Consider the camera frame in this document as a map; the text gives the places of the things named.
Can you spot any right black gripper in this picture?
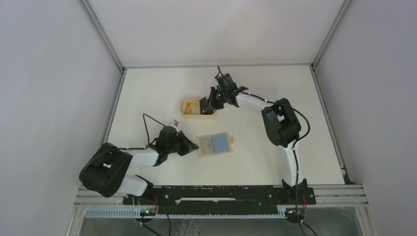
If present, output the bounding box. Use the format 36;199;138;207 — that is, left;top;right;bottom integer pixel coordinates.
205;86;228;110

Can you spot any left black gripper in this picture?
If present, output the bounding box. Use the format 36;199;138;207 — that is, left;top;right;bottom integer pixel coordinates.
166;131;199;157

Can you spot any gold VIP card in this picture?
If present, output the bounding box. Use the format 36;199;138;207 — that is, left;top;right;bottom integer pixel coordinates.
184;102;200;115

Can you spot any beige card holder wallet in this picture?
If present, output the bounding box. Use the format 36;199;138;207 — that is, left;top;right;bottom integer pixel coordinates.
196;132;234;158

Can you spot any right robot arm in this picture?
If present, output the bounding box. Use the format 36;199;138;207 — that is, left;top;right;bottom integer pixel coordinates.
199;72;308;205

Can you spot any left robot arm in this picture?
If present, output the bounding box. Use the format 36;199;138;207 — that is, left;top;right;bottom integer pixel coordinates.
79;125;199;205

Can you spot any wooden oval tray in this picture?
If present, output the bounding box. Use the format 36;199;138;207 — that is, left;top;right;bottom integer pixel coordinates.
180;98;217;119

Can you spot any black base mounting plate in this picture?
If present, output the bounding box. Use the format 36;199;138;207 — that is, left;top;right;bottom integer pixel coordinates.
122;185;316;216

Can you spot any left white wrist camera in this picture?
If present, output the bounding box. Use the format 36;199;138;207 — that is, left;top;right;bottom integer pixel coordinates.
169;120;179;129

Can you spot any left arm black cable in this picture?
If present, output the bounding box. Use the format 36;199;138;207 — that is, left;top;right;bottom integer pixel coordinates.
80;113;172;183

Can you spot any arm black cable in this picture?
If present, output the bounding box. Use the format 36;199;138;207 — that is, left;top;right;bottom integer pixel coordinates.
216;65;312;236
80;113;172;183

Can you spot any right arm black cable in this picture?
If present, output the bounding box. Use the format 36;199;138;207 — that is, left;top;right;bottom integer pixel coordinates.
216;65;312;236

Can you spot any white cable duct strip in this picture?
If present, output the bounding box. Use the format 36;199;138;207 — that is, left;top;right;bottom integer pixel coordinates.
85;208;287;219

